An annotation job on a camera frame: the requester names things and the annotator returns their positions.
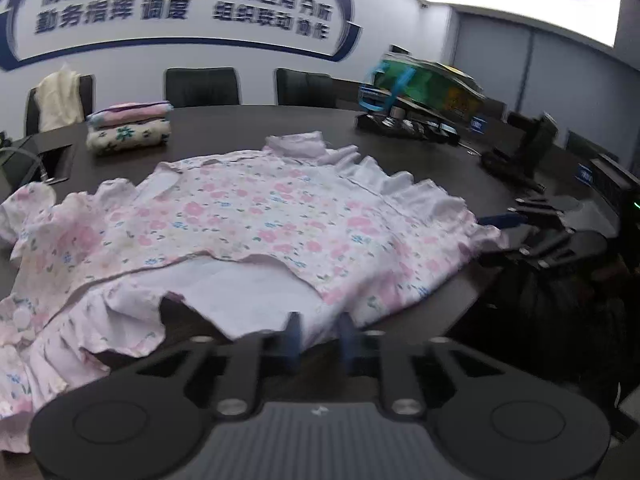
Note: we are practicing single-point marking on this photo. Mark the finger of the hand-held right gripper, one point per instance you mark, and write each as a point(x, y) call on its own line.
point(540, 252)
point(505, 219)

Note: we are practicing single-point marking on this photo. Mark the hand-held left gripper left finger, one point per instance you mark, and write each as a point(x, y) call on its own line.
point(294, 340)

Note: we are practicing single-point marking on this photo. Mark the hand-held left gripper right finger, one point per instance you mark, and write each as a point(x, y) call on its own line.
point(347, 340)

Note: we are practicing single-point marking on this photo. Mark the pink floral dress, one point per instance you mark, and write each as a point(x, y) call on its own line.
point(250, 210)

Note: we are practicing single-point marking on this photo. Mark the blue name plate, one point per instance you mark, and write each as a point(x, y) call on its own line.
point(587, 172)
point(478, 125)

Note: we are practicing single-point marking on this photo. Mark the black desktop device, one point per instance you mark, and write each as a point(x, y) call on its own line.
point(530, 155)

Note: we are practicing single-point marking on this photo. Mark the person's olive jacket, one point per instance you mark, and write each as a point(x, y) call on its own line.
point(540, 335)

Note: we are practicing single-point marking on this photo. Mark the black desktop rack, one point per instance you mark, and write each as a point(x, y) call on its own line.
point(395, 127)

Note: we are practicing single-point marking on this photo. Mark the black office chair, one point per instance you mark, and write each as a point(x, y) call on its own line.
point(305, 89)
point(89, 95)
point(202, 87)

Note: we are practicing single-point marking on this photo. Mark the folded white green-flowered cloth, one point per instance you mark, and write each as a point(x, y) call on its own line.
point(130, 136)

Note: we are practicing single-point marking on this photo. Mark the folded pink cloth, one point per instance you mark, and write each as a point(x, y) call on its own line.
point(130, 112)

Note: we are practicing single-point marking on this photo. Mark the black table socket box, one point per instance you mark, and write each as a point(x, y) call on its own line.
point(57, 160)

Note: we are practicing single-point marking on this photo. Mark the cream garment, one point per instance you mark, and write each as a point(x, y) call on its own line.
point(60, 100)

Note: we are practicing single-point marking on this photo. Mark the blue wall lettering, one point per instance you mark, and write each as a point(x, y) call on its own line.
point(350, 35)

